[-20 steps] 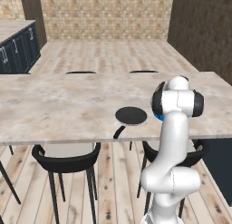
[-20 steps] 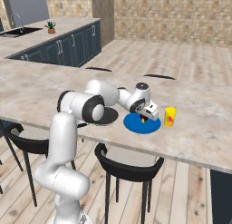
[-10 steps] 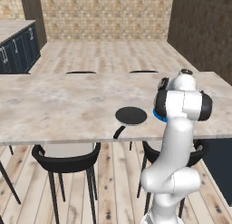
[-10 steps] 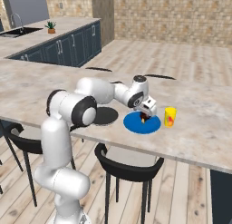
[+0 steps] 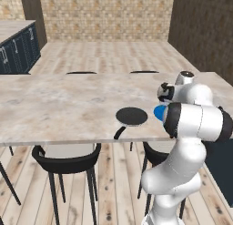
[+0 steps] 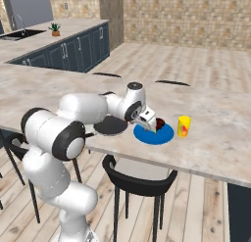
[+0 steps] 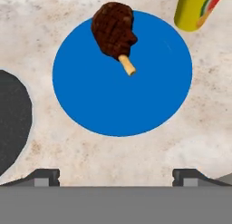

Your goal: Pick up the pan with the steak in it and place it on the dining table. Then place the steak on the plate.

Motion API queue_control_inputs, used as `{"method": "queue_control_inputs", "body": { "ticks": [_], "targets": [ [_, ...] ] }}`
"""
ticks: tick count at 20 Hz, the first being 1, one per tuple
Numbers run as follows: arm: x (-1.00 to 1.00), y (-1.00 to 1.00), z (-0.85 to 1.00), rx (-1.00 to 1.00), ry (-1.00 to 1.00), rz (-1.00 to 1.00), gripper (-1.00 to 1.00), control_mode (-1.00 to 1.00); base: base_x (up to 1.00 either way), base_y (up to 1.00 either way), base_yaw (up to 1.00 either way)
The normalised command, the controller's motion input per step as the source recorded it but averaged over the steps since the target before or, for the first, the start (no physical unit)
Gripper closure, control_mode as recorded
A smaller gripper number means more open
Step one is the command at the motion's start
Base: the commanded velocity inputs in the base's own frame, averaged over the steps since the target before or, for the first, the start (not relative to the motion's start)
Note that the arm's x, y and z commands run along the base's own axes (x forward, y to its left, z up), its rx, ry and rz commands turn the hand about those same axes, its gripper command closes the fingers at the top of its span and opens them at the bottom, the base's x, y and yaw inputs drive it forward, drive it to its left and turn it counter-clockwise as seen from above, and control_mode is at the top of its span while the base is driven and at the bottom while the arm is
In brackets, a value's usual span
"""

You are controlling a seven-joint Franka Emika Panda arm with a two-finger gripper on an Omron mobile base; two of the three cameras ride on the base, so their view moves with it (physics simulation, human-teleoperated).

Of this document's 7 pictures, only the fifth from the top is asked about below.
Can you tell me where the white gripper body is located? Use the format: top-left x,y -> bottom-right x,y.
157,82 -> 176,103

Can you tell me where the blue plate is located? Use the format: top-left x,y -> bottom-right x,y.
153,104 -> 168,122

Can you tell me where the black pan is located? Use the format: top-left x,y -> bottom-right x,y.
113,107 -> 149,141

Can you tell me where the dark island cabinet panel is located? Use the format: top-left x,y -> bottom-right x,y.
202,139 -> 233,209

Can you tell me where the dark blue cupboard run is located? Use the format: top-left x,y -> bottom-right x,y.
0,21 -> 42,76

